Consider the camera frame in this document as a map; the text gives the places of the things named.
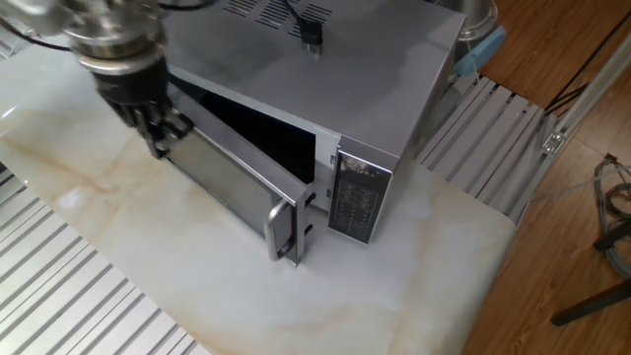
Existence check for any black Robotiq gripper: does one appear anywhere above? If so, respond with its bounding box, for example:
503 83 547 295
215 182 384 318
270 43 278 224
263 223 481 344
92 55 195 160

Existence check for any microwave door with silver handle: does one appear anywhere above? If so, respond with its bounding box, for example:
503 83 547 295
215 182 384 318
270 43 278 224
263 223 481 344
165 83 317 267

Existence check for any silver microwave oven body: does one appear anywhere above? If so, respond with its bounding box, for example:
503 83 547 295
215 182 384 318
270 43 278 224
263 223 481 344
165 0 467 247

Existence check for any marble pattern board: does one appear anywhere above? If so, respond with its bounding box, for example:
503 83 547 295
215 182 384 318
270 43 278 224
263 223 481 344
0 46 518 355

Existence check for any black stand leg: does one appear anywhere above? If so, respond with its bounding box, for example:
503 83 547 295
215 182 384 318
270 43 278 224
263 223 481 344
550 231 631 327

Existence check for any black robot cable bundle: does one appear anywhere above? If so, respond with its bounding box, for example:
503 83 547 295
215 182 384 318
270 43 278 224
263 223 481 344
0 0 218 53

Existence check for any black microwave power plug cable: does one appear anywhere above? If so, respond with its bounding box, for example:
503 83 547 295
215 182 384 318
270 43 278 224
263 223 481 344
281 0 325 57

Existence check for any aluminium frame beam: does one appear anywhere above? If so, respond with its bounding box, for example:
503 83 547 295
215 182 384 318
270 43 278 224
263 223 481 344
507 29 631 224

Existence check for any grey cable bundle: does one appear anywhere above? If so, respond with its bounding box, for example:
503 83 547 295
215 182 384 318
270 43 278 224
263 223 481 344
593 154 631 280

